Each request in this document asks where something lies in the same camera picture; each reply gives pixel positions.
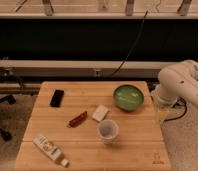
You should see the brown chocolate bar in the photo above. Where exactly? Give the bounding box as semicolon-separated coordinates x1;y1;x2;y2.
68;111;87;128

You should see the black rectangular phone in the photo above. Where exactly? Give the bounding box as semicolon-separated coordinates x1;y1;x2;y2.
50;90;64;107

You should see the black floor cable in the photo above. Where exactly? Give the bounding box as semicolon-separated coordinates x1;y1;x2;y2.
164;97;188;123

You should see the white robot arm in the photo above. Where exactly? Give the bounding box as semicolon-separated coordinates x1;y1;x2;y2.
151;60;198;124

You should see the green bowl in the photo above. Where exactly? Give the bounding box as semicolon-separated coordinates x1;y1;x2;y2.
113;84;144;112

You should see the black hanging cable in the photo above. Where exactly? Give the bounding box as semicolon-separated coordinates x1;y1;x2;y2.
110;9;149;78

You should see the white rectangular block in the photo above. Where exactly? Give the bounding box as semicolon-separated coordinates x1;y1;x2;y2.
92;105;109;122

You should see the white labelled bottle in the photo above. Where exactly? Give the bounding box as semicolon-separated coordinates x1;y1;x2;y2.
33;134;69;167

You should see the translucent plastic cup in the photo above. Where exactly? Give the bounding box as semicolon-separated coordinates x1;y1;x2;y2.
97;119;119;144

